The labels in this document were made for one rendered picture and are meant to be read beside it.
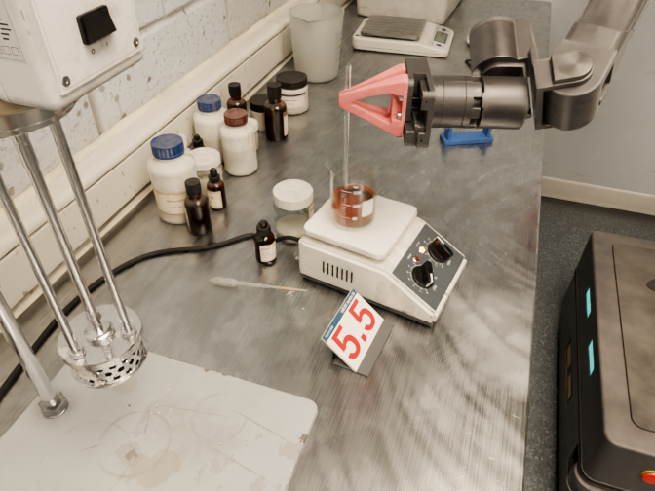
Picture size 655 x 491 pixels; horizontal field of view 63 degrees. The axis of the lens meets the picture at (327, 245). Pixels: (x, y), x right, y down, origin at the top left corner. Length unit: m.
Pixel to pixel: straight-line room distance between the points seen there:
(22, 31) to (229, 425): 0.44
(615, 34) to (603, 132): 1.65
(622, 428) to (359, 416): 0.69
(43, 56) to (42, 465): 0.45
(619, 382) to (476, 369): 0.63
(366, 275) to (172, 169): 0.33
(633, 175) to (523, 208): 1.48
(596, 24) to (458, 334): 0.38
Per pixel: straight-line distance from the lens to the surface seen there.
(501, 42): 0.66
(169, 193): 0.84
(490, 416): 0.64
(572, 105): 0.62
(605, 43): 0.65
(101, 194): 0.87
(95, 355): 0.47
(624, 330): 1.37
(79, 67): 0.30
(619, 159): 2.36
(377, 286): 0.68
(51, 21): 0.28
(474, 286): 0.77
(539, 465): 1.53
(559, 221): 2.29
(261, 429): 0.59
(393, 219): 0.72
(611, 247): 1.60
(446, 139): 1.08
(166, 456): 0.60
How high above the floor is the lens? 1.27
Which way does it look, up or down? 40 degrees down
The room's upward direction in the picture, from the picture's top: straight up
